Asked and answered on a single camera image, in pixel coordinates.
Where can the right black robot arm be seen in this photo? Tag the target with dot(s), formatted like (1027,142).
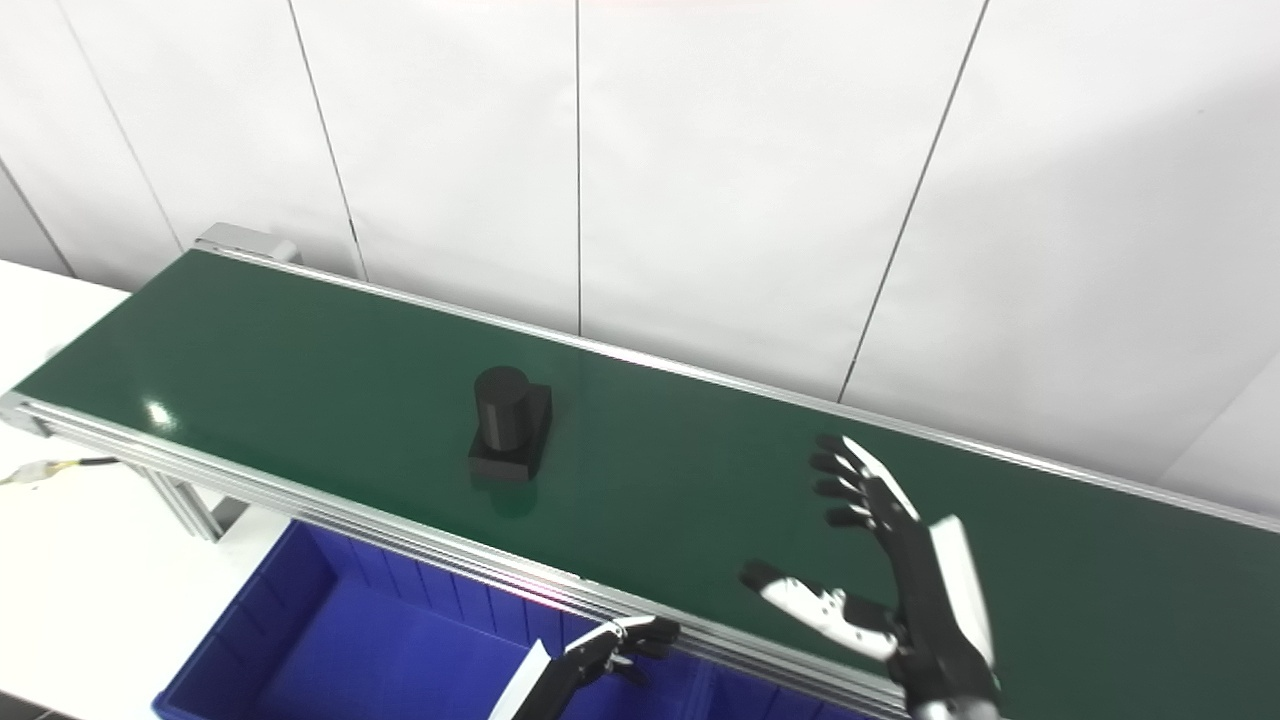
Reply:
(955,712)

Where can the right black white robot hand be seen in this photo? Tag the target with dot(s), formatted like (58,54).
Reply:
(930,610)

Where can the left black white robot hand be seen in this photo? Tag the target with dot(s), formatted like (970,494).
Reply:
(590,655)

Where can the blue plastic bin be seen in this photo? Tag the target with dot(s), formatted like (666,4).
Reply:
(760,700)
(350,650)

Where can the black cylinder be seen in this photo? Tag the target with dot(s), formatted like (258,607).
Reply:
(510,425)

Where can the aluminium conveyor leg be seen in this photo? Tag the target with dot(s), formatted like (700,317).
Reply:
(195,505)

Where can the grey conveyor end housing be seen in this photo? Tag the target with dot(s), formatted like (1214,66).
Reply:
(250,242)

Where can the green conveyor belt aluminium frame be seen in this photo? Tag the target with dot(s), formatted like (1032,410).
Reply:
(300,380)

